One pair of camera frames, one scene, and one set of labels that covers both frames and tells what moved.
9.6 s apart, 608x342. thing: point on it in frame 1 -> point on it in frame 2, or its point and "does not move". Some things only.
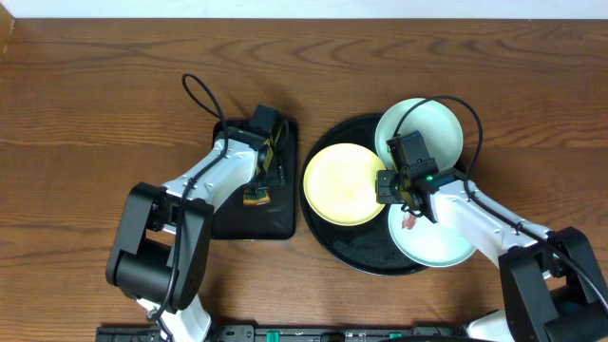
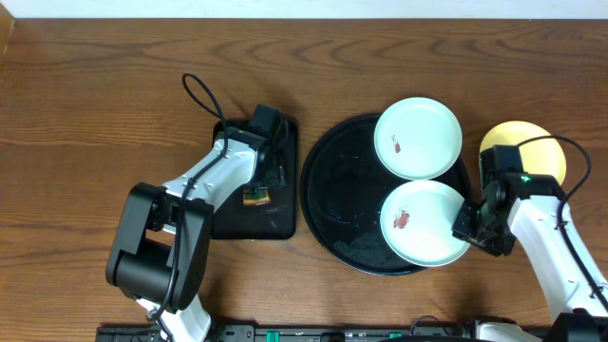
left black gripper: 271,177 does not move
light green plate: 439,129 does not move
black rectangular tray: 236,220 does not move
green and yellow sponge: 253,197 does not move
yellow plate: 340,184 -> 539,157
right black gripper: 383,195 -> 462,229
